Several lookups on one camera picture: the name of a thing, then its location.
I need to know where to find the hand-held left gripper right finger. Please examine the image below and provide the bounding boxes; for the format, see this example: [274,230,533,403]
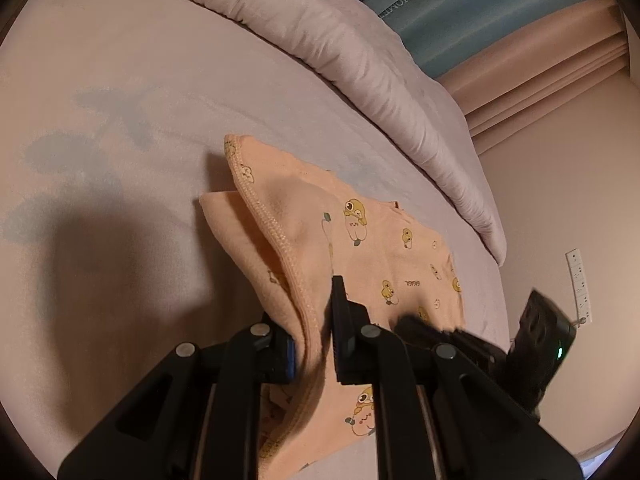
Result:
[330,275,583,480]

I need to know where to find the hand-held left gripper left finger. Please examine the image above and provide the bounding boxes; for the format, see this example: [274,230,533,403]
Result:
[57,322,301,480]

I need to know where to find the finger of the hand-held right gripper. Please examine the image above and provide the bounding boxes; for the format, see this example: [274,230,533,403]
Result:
[394,315,507,367]

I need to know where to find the orange cartoon print shirt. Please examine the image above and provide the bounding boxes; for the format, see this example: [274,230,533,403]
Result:
[199,134,467,476]

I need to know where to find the pink curtain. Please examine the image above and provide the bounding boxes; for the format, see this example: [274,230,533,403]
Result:
[440,0,632,143]

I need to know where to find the pale pink duvet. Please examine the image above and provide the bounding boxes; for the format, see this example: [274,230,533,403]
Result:
[75,0,507,267]

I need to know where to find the pink bed sheet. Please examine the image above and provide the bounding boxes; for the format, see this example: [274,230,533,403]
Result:
[0,0,511,480]

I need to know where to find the blue curtain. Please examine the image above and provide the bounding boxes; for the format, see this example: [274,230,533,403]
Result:
[320,0,617,81]

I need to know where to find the white wall socket strip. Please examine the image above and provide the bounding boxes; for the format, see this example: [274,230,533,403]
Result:
[565,247,592,327]

